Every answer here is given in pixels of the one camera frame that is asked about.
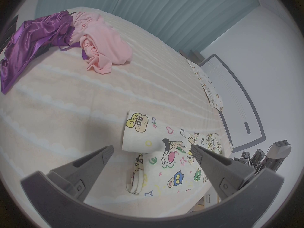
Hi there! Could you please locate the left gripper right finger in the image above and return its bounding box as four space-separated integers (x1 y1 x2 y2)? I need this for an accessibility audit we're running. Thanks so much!
191 144 256 202

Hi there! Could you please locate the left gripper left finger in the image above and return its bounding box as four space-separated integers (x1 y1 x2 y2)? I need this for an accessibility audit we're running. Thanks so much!
49 145 114 202

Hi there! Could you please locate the white printed pyjama top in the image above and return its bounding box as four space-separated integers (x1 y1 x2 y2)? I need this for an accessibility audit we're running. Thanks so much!
122 110 224 195

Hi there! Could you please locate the bed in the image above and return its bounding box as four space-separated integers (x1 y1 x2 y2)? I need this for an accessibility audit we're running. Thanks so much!
0 7 266 214

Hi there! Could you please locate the white printed pillow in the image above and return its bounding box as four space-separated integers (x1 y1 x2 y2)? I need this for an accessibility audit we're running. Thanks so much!
187 60 224 111

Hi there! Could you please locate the pink garment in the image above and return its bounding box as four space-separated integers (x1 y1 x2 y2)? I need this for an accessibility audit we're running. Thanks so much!
71 11 133 75

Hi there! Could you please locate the purple satin garment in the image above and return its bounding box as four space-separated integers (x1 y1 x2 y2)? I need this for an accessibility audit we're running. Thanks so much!
0 11 87 94

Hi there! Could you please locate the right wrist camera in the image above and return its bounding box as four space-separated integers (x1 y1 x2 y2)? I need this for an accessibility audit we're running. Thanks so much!
268 140 292 159

